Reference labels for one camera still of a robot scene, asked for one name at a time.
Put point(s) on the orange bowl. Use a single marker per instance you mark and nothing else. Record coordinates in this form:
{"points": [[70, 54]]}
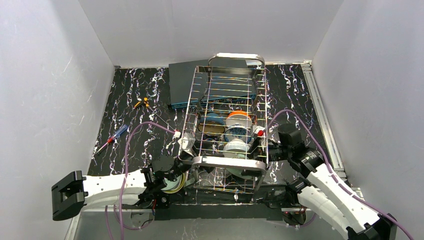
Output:
{"points": [[239, 117]]}

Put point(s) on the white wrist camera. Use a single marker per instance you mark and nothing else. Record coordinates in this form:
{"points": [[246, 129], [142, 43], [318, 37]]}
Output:
{"points": [[258, 131], [186, 143]]}

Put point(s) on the teal speckled bowl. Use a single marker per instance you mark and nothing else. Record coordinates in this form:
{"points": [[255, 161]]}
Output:
{"points": [[171, 185]]}

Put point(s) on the blue white floral bowl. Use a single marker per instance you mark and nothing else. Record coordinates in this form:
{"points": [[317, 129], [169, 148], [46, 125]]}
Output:
{"points": [[237, 132]]}

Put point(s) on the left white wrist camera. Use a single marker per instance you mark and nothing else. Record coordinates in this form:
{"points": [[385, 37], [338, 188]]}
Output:
{"points": [[186, 143]]}

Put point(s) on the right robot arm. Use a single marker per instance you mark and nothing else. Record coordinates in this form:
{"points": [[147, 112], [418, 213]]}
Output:
{"points": [[323, 191]]}

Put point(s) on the light green bowl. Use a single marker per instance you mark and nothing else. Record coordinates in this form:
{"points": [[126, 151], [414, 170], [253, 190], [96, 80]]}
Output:
{"points": [[241, 173]]}

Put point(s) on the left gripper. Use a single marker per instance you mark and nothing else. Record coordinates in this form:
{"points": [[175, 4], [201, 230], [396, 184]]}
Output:
{"points": [[185, 157]]}

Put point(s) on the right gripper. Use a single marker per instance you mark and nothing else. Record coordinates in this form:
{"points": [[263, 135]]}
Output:
{"points": [[271, 149]]}

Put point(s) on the thin metal rod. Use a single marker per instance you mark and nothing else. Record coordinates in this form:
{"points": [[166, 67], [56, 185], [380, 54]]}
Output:
{"points": [[160, 118]]}

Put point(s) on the pale white ribbed bowl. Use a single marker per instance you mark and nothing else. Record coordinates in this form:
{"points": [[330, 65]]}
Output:
{"points": [[236, 149]]}

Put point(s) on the dark grey network switch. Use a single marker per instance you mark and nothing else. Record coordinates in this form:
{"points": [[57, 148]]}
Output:
{"points": [[189, 82]]}

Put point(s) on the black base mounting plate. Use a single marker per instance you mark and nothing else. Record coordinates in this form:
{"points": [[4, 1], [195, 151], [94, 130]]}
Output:
{"points": [[270, 202]]}

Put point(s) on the yellow black pliers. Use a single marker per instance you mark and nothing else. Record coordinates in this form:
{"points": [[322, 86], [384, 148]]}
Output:
{"points": [[143, 103]]}

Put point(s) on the steel wire dish rack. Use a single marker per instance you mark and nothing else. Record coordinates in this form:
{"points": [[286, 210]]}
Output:
{"points": [[209, 166]]}

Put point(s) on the yellow rimmed bowl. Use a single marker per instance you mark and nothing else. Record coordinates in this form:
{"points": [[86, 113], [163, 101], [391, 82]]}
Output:
{"points": [[179, 186]]}

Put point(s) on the dark blue gold bowl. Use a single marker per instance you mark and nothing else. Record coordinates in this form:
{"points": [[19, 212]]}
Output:
{"points": [[211, 124]]}

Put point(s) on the blue red screwdriver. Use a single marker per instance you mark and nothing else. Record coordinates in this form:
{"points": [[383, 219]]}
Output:
{"points": [[112, 138]]}

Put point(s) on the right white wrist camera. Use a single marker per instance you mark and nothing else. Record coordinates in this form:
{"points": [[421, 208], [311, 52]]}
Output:
{"points": [[258, 131]]}

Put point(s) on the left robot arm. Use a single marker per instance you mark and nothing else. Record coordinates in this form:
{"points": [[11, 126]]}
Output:
{"points": [[76, 192]]}

